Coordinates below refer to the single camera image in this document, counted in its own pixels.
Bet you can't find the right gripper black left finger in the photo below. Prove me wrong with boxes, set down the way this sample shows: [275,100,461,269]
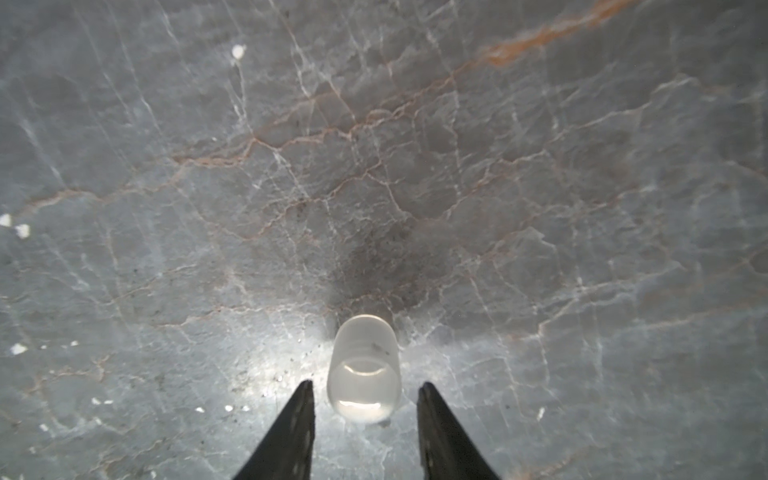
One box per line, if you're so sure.
[233,380,315,480]

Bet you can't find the translucent glue stick cap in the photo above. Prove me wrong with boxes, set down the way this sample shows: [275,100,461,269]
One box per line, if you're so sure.
[326,314,402,424]

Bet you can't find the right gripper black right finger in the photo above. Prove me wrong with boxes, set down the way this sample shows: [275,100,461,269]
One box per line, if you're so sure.
[417,382,500,480]

